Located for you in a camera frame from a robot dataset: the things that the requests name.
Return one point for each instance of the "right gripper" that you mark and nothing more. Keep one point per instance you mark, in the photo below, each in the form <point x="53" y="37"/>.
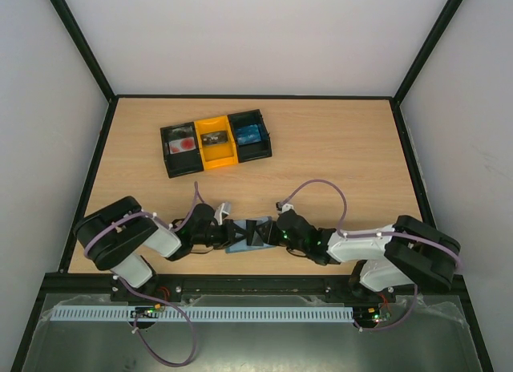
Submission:
<point x="271" y="231"/>

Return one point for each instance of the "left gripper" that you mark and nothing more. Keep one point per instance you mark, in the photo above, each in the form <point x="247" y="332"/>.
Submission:
<point x="229" y="236"/>

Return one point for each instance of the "teal card holder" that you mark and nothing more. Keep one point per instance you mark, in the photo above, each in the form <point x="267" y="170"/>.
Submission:
<point x="242" y="247"/>

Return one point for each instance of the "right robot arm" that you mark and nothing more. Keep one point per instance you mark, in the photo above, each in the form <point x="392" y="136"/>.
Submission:
<point x="407" y="252"/>

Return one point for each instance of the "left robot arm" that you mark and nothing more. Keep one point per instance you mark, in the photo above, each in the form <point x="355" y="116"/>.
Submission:
<point x="111" y="236"/>

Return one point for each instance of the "black card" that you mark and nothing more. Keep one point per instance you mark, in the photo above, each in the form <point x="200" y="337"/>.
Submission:
<point x="214" y="138"/>

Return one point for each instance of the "red white card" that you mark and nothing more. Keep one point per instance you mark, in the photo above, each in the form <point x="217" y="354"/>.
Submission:
<point x="177" y="146"/>

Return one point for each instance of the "yellow bin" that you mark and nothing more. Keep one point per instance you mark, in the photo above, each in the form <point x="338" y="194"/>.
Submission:
<point x="220" y="155"/>

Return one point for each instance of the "right black bin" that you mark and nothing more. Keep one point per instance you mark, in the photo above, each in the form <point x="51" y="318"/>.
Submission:
<point x="251" y="152"/>

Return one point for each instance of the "black bin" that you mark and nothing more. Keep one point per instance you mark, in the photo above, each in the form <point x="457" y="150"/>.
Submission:
<point x="183" y="163"/>
<point x="251" y="152"/>

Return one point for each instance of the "left black bin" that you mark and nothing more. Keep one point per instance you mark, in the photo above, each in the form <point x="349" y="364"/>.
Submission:
<point x="183" y="163"/>

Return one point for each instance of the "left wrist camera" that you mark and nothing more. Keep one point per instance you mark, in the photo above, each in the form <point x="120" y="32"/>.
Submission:
<point x="222" y="211"/>

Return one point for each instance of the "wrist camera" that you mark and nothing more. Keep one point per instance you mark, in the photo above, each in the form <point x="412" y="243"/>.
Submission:
<point x="284" y="206"/>
<point x="222" y="211"/>

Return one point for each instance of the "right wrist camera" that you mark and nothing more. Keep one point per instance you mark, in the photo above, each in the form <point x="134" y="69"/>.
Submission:
<point x="284" y="206"/>

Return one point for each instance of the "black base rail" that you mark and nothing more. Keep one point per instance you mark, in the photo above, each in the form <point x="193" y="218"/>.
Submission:
<point x="332" y="289"/>

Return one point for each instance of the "blue slotted cable duct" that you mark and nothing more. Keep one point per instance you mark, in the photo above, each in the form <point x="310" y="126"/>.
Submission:
<point x="204" y="314"/>

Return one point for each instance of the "black cage frame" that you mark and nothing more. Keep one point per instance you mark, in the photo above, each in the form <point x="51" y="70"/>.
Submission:
<point x="471" y="345"/>

